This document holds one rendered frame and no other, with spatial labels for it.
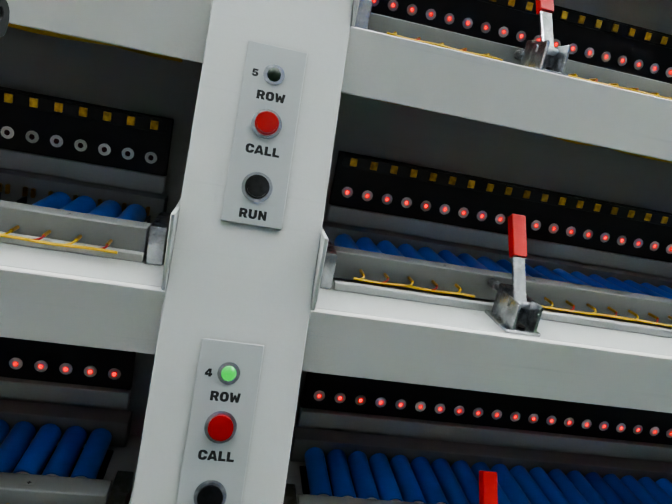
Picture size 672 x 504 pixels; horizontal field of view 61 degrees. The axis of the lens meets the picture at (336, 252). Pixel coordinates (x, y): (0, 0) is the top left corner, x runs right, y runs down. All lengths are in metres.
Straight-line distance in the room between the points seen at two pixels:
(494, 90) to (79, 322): 0.33
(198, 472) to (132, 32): 0.29
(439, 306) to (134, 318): 0.22
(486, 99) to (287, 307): 0.21
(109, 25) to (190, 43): 0.05
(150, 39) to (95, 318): 0.19
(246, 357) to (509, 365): 0.19
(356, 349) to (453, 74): 0.21
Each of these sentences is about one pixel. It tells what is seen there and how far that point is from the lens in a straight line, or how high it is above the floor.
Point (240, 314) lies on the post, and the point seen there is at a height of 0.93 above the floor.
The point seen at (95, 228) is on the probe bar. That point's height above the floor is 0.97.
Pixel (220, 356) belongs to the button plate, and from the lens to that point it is 0.38.
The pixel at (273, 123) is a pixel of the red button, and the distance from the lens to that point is 0.39.
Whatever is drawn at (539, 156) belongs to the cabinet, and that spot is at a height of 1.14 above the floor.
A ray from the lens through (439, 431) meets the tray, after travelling 0.61.
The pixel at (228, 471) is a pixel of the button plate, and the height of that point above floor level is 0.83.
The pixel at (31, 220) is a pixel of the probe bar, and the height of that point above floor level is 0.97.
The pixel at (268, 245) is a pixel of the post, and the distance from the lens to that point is 0.38.
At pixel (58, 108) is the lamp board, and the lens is 0.58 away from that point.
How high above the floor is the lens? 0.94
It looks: 5 degrees up
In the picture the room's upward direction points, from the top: 8 degrees clockwise
